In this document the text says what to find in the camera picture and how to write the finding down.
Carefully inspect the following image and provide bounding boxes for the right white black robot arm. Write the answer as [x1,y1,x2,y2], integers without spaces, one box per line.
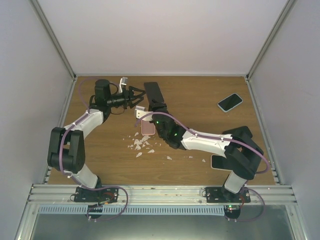
[148,99,264,203]

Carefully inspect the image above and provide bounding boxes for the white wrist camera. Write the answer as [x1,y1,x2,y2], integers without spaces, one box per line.
[134,105,148,119]
[118,77,128,93]

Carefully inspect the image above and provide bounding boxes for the white debris flakes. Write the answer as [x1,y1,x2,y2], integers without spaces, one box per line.
[118,124,211,164]

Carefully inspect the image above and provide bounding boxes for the right aluminium corner post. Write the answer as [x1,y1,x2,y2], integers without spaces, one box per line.
[244,0,298,82]

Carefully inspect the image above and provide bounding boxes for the phone in white case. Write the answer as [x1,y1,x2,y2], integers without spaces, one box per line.
[210,155,232,171]

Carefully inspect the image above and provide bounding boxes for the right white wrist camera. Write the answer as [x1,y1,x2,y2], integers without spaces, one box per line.
[134,105,148,119]

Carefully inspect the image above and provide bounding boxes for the aluminium front rail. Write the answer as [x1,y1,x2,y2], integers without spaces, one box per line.
[27,184,297,205]

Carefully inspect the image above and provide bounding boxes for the purple black phone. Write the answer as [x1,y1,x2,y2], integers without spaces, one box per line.
[143,82,165,103]

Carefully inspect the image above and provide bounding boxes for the pink phone case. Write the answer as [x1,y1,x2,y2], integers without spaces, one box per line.
[141,120,156,136]

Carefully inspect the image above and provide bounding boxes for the left aluminium corner post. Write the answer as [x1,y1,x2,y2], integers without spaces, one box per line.
[28,0,77,81]

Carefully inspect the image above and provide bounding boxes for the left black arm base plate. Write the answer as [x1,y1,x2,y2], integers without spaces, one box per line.
[69,187,119,204]

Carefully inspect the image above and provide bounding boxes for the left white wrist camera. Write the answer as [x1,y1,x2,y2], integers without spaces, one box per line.
[118,77,128,93]

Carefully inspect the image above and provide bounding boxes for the aluminium corner post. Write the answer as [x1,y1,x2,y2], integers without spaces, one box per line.
[28,0,77,81]
[244,0,298,82]

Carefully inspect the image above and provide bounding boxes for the grey slotted cable duct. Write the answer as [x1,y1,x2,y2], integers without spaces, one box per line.
[38,204,225,216]

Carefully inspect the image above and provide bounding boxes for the phone in black case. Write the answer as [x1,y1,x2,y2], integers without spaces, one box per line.
[222,126,253,140]

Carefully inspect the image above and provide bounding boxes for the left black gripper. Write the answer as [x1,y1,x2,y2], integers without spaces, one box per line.
[107,86,146,110]

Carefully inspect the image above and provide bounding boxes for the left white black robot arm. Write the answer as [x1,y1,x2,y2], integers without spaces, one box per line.
[47,77,146,202]

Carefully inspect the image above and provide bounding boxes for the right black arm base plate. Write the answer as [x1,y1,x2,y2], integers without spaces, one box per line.
[201,186,251,204]

